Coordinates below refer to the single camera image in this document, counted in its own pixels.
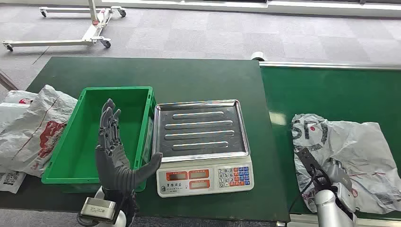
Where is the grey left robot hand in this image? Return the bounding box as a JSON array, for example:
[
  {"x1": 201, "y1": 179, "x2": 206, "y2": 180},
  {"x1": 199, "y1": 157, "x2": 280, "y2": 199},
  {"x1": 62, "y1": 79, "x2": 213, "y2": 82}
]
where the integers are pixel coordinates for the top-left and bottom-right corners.
[{"x1": 95, "y1": 98, "x2": 164, "y2": 191}]

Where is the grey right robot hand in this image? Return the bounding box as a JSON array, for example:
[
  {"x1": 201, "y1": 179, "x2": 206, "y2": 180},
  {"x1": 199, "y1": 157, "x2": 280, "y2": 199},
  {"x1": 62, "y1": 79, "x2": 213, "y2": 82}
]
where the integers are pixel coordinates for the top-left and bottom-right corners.
[{"x1": 296, "y1": 146, "x2": 354, "y2": 192}]

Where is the grey poly bag black lettering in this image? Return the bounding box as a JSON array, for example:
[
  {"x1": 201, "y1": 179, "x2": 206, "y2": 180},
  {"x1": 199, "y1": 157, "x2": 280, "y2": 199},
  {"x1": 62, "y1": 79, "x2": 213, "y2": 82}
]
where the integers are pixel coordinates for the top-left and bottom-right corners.
[{"x1": 290, "y1": 113, "x2": 401, "y2": 215}]

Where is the green conveyor belt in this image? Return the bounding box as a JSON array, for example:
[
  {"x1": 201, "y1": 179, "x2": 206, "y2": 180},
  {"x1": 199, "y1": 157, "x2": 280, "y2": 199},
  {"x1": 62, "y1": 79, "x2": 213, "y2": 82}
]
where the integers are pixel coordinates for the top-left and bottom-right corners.
[{"x1": 259, "y1": 61, "x2": 401, "y2": 227}]

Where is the green plastic crate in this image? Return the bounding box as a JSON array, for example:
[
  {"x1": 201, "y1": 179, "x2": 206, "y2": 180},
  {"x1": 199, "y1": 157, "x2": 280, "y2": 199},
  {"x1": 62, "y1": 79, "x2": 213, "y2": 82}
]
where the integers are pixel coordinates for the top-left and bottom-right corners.
[{"x1": 41, "y1": 86, "x2": 157, "y2": 193}]

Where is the grey poly bag red print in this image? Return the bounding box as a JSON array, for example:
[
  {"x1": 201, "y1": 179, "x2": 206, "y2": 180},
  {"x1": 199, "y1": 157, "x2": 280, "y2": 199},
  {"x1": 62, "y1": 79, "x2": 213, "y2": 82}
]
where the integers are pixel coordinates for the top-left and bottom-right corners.
[{"x1": 0, "y1": 84, "x2": 78, "y2": 179}]

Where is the white electronic scale steel tray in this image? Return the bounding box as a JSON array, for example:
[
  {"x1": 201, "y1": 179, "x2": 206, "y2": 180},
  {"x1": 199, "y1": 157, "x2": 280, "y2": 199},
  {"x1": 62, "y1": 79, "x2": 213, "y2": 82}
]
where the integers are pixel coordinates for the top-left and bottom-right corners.
[{"x1": 151, "y1": 99, "x2": 255, "y2": 199}]

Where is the white poly bag red logo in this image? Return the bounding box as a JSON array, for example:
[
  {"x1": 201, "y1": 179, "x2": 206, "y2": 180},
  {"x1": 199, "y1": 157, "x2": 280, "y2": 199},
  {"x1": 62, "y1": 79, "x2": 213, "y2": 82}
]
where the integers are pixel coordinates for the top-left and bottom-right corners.
[{"x1": 0, "y1": 90, "x2": 39, "y2": 134}]

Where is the slanted grey metal bar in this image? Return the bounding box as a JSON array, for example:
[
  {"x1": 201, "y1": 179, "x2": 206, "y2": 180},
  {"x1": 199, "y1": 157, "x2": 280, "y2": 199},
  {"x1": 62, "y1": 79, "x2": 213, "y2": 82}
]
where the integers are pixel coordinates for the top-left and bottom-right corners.
[{"x1": 0, "y1": 69, "x2": 19, "y2": 91}]

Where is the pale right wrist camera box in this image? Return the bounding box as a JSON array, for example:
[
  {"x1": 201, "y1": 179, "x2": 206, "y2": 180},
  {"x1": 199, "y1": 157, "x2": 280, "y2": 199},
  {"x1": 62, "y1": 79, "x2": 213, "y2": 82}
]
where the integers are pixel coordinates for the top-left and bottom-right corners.
[{"x1": 333, "y1": 183, "x2": 357, "y2": 214}]

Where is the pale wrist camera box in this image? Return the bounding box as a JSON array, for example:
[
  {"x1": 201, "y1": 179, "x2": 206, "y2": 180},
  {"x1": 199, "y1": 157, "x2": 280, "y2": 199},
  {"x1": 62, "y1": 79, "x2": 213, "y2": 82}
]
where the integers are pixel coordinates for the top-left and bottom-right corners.
[
  {"x1": 80, "y1": 197, "x2": 118, "y2": 222},
  {"x1": 333, "y1": 183, "x2": 357, "y2": 214}
]

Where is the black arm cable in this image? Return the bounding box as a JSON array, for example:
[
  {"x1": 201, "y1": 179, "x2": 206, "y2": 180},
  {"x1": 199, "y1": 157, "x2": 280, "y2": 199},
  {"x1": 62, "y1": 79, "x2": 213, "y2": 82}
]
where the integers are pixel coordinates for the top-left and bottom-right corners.
[{"x1": 288, "y1": 170, "x2": 318, "y2": 217}]

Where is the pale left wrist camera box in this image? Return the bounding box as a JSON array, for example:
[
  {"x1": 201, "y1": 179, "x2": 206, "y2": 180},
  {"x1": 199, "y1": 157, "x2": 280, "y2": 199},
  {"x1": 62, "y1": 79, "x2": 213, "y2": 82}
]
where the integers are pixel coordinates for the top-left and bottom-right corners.
[{"x1": 80, "y1": 197, "x2": 118, "y2": 222}]

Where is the white wheeled stand frame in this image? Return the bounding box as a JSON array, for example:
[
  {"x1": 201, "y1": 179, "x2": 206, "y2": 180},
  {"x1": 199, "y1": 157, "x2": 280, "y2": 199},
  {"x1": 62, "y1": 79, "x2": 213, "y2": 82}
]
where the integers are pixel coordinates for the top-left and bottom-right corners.
[{"x1": 2, "y1": 0, "x2": 128, "y2": 52}]

